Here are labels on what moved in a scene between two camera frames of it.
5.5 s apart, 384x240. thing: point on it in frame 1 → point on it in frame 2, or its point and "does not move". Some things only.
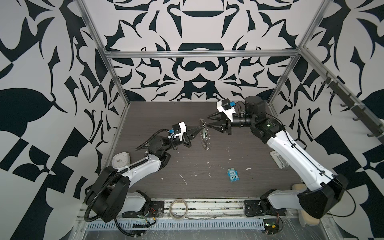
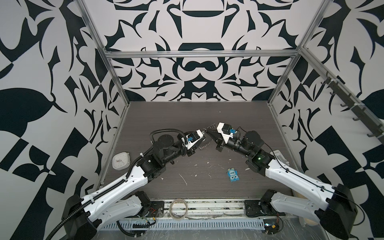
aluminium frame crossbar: x=203 y=53 does not move
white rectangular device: x=280 y=161 does not move
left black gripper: x=186 y=140 → x=194 y=144
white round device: x=121 y=160 does not move
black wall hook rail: x=362 y=114 does not move
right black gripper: x=227 y=124 → x=221 y=141
